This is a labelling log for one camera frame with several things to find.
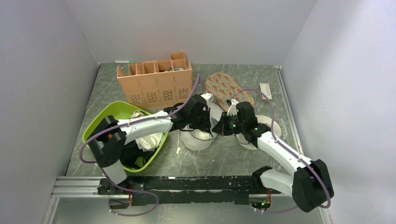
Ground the white bra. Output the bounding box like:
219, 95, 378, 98
129, 110, 166, 152

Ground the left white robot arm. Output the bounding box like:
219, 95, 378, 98
86, 93, 213, 194

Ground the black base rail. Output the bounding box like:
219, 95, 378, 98
97, 173, 278, 206

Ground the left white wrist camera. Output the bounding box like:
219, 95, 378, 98
200, 93, 215, 107

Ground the small white red box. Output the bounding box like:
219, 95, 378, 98
260, 83, 272, 100

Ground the orange plastic organizer box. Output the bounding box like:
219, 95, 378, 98
116, 52, 193, 109

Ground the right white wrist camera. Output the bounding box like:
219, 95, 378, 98
227, 99, 239, 116

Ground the green white marker pen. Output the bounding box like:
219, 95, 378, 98
115, 60, 135, 63

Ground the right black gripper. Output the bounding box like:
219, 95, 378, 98
212, 112, 246, 136

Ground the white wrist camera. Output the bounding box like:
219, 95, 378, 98
227, 99, 239, 116
200, 93, 215, 107

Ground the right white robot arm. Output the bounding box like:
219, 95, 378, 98
212, 102, 334, 212

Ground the green plastic basin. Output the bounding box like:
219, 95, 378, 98
82, 101, 169, 173

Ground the black garment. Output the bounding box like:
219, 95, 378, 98
120, 140, 157, 170

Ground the white round mesh laundry bag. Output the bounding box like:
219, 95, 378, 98
181, 102, 223, 151

